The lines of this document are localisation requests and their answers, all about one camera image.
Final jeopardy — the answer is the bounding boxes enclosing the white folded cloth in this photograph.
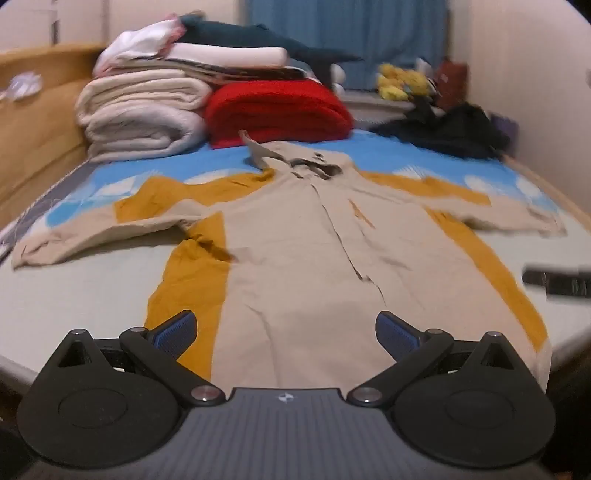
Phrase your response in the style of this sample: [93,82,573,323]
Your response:
[172,42,290,71]

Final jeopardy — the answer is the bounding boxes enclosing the dark teal shark plush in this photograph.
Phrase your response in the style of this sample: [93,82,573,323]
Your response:
[178,14,365,89]

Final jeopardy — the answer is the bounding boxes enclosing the white and pink clothes pile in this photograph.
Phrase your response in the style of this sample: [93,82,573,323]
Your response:
[92,14,186,77]

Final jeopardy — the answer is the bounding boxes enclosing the blue curtain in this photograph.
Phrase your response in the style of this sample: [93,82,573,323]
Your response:
[245,0,451,90]

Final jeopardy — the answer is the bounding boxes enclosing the white folded comforter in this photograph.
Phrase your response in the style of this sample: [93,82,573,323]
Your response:
[75,69,213,163]

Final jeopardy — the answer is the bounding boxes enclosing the blue printed bed sheet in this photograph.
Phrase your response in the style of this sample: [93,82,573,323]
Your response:
[0,127,591,398]

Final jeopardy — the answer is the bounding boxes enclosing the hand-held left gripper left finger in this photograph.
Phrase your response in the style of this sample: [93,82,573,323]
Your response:
[45,310,227,407]

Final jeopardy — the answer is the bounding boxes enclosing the dark red plush toy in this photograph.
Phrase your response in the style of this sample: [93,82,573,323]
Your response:
[436,59,470,110]

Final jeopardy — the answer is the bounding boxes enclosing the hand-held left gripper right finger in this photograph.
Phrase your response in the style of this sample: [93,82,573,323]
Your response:
[346,311,527,407]

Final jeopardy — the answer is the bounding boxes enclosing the white crumpled plastic bag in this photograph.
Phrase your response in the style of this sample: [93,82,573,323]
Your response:
[0,71,44,102]

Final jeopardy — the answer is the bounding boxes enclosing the yellow plush toy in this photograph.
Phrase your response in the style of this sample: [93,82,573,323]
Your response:
[376,62,411,102]
[406,69,437,97]

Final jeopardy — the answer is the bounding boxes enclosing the red folded blanket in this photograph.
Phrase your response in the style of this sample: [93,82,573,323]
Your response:
[204,78,355,149]

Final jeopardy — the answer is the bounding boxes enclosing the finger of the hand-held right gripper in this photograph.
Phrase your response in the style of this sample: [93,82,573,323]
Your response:
[522,264,591,299]

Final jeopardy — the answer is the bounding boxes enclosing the beige and mustard jacket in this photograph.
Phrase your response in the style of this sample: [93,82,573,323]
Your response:
[10,130,568,398]

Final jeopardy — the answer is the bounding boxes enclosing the dark clothes pile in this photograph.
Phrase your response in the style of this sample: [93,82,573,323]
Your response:
[369,99,511,160]

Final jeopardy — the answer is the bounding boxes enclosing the wooden bed headboard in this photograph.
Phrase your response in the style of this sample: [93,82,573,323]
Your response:
[0,42,109,228]

